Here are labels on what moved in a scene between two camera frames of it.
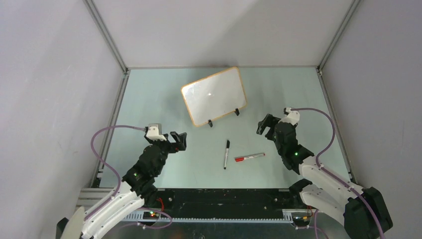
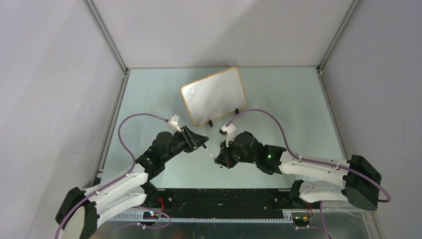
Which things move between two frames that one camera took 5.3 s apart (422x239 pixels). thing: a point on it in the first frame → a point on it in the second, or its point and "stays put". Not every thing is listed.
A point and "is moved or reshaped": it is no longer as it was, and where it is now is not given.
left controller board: (151, 215) stays put
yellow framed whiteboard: (214, 96) stays put
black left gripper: (180, 144) → (192, 140)
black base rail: (222, 202) stays put
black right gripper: (268, 120) → (224, 157)
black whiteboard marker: (228, 145) is moved or reshaped
